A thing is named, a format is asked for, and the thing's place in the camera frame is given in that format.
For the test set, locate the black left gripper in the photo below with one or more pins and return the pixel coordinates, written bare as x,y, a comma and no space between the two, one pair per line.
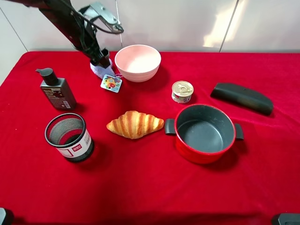
87,43

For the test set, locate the fluffy lavender plush toy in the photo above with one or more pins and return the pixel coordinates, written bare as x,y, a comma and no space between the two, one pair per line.
101,72

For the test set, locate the colourful paper hang tag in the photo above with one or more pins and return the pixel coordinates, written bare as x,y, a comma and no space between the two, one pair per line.
111,83

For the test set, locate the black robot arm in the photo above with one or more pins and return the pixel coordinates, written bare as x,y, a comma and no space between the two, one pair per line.
71,24

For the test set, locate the pink ribbed bowl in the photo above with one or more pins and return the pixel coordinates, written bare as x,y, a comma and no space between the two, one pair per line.
138,63

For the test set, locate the dark pump dispenser bottle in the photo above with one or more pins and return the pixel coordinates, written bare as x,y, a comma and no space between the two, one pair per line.
57,90

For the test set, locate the striped croissant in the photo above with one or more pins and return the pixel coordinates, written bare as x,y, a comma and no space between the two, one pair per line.
134,124

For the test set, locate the black mesh pen holder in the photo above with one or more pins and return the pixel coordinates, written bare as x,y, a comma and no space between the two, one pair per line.
69,135

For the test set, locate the small cat food can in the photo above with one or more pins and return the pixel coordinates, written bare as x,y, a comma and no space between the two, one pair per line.
182,91

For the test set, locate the red velvet tablecloth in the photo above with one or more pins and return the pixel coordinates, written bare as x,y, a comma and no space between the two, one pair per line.
146,181

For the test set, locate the black glasses case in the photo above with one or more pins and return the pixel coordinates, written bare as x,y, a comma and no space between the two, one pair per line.
242,96

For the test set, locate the black object bottom left corner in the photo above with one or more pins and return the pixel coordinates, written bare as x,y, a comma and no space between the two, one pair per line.
6,216

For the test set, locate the black object corner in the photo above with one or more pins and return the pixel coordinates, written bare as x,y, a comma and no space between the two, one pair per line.
286,219
6,216

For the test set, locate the black object bottom right corner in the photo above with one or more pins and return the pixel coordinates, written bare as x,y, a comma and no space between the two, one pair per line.
286,219

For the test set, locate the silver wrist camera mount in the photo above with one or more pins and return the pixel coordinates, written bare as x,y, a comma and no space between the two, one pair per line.
97,11

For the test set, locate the red pot with black handles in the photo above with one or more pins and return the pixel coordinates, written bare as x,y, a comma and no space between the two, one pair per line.
203,133

